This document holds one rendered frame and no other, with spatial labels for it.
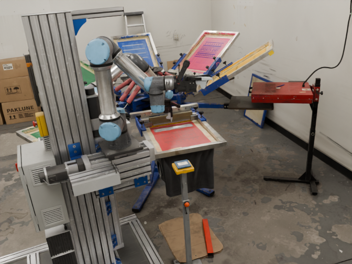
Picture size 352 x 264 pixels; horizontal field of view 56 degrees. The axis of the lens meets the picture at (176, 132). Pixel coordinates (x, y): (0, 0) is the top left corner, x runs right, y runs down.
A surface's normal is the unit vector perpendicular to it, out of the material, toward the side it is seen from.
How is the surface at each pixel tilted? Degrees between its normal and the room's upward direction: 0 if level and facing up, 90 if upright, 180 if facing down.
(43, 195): 90
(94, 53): 82
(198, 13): 90
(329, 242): 0
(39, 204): 90
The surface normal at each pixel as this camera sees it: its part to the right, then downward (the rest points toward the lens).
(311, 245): -0.07, -0.92
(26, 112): 0.29, 0.36
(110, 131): -0.01, 0.51
